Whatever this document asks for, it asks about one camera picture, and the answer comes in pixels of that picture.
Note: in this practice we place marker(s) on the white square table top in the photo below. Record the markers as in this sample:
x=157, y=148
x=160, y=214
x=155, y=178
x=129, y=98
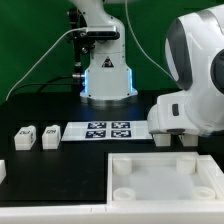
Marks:
x=170, y=176

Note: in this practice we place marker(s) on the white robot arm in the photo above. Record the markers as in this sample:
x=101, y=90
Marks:
x=194, y=51

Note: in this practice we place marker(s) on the white marker sheet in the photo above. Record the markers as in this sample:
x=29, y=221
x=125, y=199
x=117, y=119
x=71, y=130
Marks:
x=106, y=130

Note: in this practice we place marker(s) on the white block left edge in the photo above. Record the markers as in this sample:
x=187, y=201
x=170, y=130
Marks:
x=2, y=170

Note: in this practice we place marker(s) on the white front frame wall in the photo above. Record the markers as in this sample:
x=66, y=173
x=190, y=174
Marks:
x=120, y=212

